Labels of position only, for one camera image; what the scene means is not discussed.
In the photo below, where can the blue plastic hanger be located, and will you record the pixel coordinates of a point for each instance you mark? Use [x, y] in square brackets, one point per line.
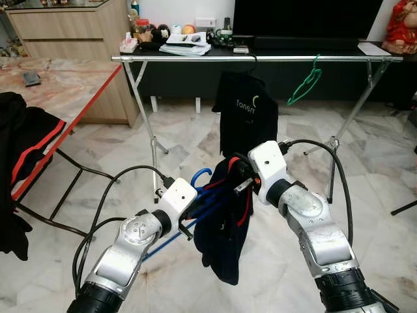
[195, 175]

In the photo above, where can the navy garment with red trim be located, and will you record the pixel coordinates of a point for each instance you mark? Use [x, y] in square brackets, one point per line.
[221, 241]

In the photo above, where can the green plastic hanger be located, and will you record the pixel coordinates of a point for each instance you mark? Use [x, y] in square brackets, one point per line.
[317, 70]

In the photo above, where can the black garment with red trim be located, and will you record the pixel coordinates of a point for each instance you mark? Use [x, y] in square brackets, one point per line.
[26, 137]

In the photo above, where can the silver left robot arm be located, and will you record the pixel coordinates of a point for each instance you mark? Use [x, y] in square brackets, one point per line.
[124, 261]

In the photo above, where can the black t-shirt with logo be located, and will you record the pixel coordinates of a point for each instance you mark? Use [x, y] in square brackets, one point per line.
[241, 117]

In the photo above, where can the black tv console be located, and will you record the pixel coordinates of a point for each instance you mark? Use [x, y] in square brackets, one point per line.
[195, 81]

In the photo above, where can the small white box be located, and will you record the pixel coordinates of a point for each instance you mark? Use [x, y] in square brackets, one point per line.
[241, 49]

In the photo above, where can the silver metal clothes rack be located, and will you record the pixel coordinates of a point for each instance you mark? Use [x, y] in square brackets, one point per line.
[195, 58]

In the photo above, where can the stack of papers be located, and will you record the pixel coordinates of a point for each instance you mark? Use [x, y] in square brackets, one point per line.
[186, 47]

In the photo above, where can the black soundbar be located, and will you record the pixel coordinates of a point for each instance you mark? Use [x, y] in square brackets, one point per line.
[306, 44]

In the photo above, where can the orange round ornament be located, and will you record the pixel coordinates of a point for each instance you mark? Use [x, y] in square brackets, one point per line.
[188, 29]

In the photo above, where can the white round ornament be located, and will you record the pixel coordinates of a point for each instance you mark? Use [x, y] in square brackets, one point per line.
[176, 29]

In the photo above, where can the pink tissue pack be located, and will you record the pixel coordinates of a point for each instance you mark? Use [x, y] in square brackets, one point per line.
[129, 47]

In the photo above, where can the black television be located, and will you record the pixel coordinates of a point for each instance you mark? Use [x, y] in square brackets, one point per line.
[306, 16]

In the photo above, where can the jar with red lid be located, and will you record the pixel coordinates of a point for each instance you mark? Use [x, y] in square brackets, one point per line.
[142, 29]

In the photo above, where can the white paper sheet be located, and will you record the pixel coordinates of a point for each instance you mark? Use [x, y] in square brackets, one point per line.
[373, 49]

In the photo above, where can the blue and gold trophy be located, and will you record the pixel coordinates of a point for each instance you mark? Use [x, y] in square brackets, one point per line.
[135, 8]

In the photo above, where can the black phone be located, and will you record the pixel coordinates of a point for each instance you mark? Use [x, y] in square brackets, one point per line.
[31, 79]

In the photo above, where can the light wooden cabinet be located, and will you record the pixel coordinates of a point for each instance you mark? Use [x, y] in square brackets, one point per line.
[71, 32]

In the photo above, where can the red robed statue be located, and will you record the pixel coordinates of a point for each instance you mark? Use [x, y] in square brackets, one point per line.
[401, 29]

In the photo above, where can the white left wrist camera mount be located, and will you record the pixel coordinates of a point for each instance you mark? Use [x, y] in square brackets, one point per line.
[179, 195]

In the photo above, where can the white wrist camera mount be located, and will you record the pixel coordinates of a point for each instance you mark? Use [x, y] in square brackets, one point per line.
[267, 160]
[179, 195]

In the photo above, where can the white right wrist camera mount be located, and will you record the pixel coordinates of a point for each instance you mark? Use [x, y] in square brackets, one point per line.
[267, 160]

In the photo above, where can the white wall socket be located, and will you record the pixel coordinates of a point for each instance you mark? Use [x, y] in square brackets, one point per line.
[205, 22]

